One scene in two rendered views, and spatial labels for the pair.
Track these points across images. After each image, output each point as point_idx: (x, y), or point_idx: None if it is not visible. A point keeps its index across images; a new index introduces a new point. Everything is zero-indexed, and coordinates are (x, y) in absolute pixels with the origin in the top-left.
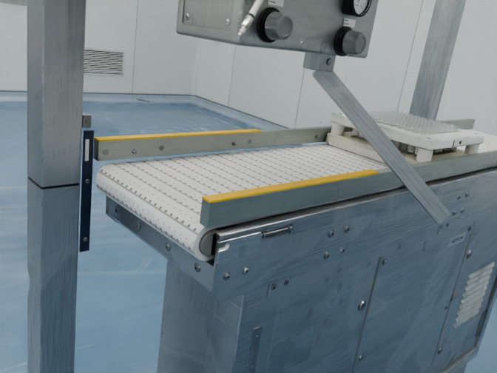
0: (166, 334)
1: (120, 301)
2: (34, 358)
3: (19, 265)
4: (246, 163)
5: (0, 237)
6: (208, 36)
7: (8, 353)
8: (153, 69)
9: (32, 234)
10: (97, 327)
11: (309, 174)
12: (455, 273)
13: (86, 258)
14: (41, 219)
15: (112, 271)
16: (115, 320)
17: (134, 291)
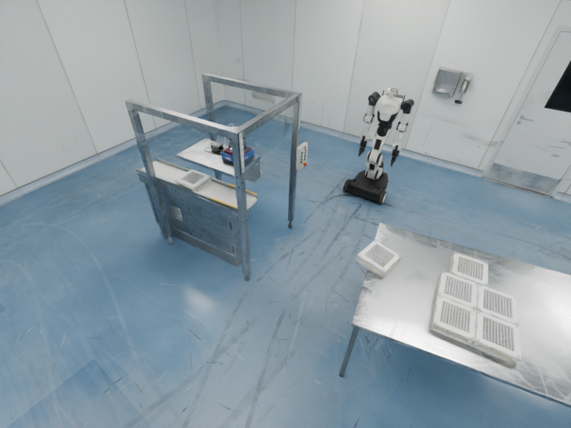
0: (235, 230)
1: (148, 311)
2: (247, 245)
3: (125, 364)
4: (223, 199)
5: (91, 397)
6: (257, 179)
7: (191, 324)
8: None
9: (245, 228)
10: (168, 309)
11: (223, 193)
12: None
13: (110, 342)
14: (247, 223)
15: (122, 325)
16: (162, 306)
17: (139, 310)
